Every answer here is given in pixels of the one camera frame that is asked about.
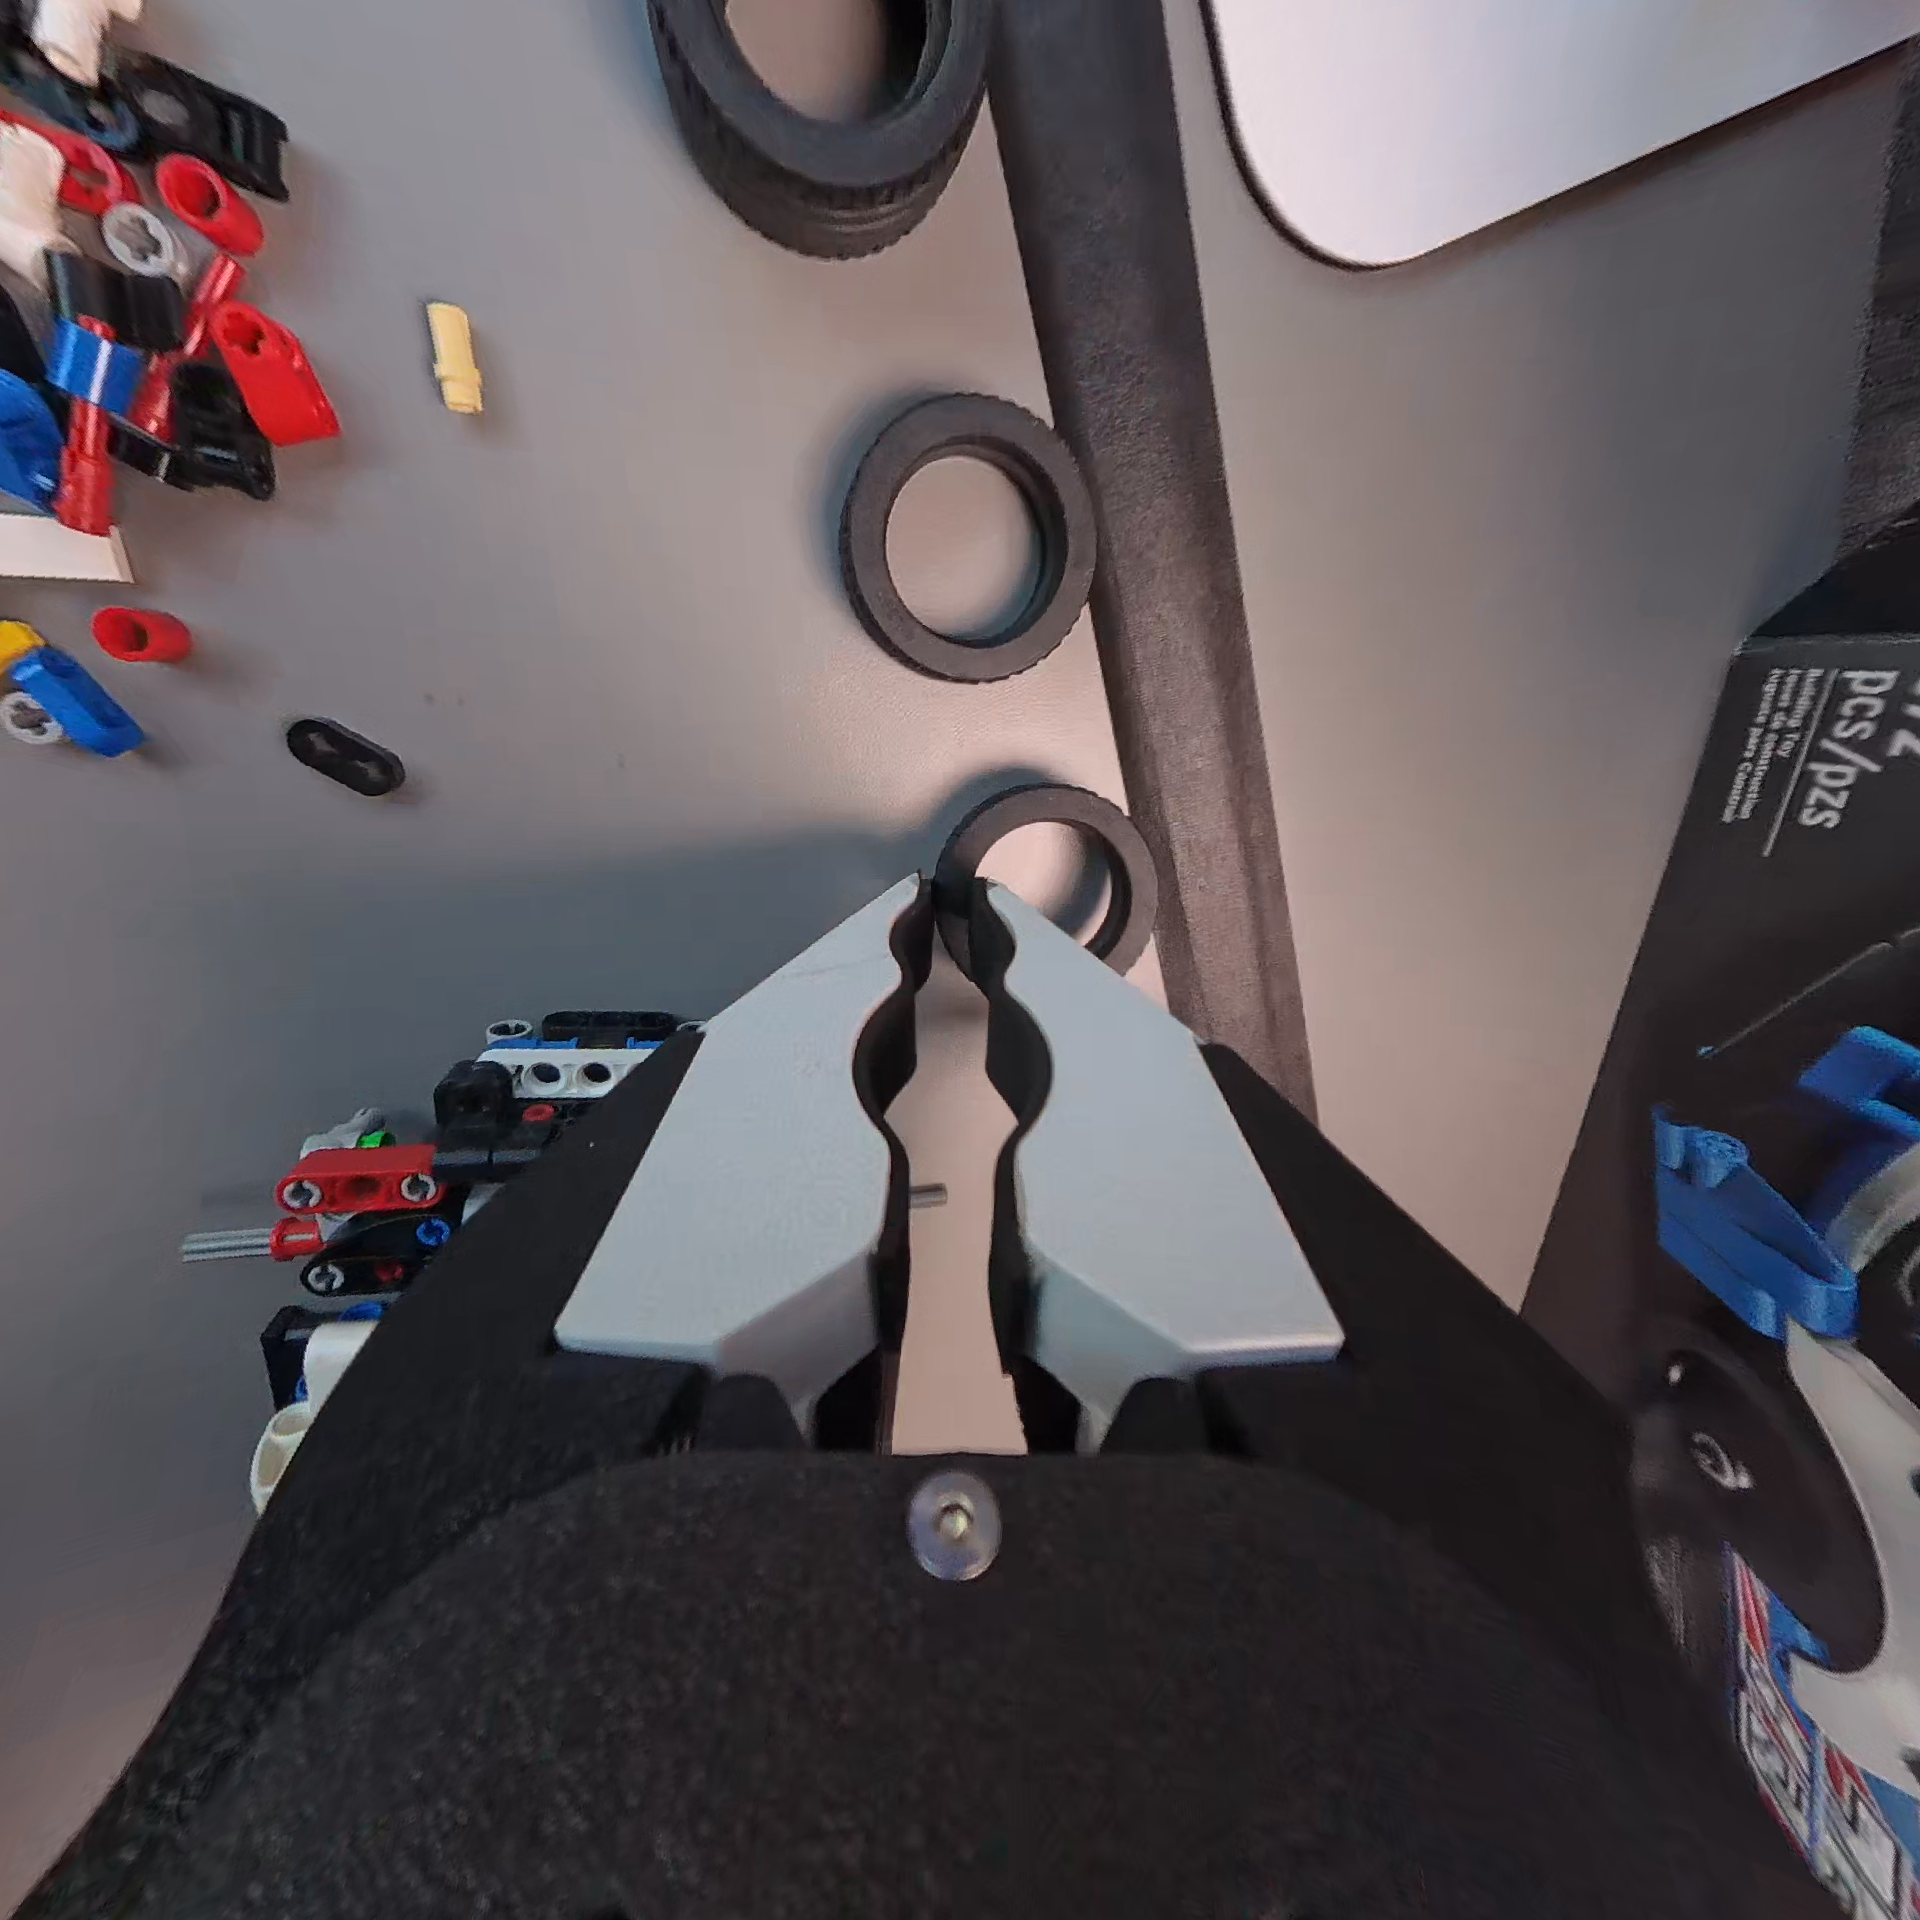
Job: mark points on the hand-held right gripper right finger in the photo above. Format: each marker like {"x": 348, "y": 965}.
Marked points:
{"x": 1155, "y": 1185}

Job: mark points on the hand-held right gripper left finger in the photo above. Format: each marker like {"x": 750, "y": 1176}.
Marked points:
{"x": 750, "y": 1171}

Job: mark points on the black rubber lego tyre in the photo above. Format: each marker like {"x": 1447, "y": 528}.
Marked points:
{"x": 705, "y": 135}
{"x": 1125, "y": 861}
{"x": 870, "y": 524}

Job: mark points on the lego race car model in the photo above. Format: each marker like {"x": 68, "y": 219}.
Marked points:
{"x": 451, "y": 1080}

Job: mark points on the black oval lego connector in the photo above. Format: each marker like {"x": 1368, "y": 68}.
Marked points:
{"x": 347, "y": 755}

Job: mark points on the black lego set box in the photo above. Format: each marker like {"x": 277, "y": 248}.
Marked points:
{"x": 1771, "y": 931}

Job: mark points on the tan lego pin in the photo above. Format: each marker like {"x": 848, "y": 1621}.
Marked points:
{"x": 455, "y": 356}

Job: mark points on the pile of mixed lego pieces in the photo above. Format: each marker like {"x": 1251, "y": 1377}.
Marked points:
{"x": 225, "y": 346}

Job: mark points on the black table strip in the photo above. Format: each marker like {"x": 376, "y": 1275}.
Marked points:
{"x": 1142, "y": 524}

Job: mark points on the white book stand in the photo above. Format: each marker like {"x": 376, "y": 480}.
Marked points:
{"x": 1500, "y": 106}

